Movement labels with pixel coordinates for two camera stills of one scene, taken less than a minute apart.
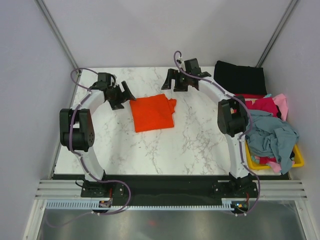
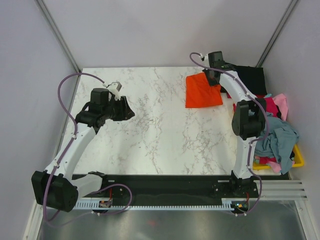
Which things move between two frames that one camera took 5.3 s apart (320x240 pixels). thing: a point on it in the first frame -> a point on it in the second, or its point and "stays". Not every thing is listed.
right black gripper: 174,74 -> 211,82
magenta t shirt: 266,103 stays
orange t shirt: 153,113 -> 199,93
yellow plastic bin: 299,161 stays
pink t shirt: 281,101 stays
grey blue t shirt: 272,137 stays
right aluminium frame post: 262,59 stays
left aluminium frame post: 42,6 stays
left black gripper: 124,96 -> 125,111
